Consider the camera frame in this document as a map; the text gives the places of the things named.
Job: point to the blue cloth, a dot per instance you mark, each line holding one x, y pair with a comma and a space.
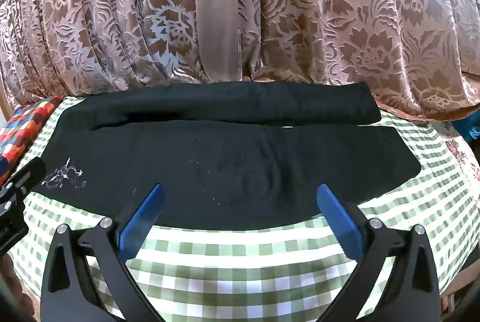
467, 129

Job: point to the pink floral cloth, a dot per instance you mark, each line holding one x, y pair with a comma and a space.
465, 157

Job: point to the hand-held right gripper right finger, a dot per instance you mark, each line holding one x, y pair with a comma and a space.
343, 222

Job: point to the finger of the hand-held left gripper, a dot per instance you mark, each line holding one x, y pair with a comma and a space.
28, 177

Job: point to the wooden frame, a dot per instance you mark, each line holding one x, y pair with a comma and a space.
4, 104

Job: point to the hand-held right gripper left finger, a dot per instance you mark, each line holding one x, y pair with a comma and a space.
140, 222

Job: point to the black pants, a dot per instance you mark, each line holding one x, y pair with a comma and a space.
232, 157

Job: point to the green checked bed sheet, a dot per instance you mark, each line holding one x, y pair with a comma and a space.
240, 269

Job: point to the brown floral curtain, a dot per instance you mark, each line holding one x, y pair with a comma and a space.
337, 14

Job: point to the colourful patchwork pillow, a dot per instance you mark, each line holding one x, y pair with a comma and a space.
26, 131

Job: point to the plain beige curtain band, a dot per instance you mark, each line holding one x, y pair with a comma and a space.
217, 7

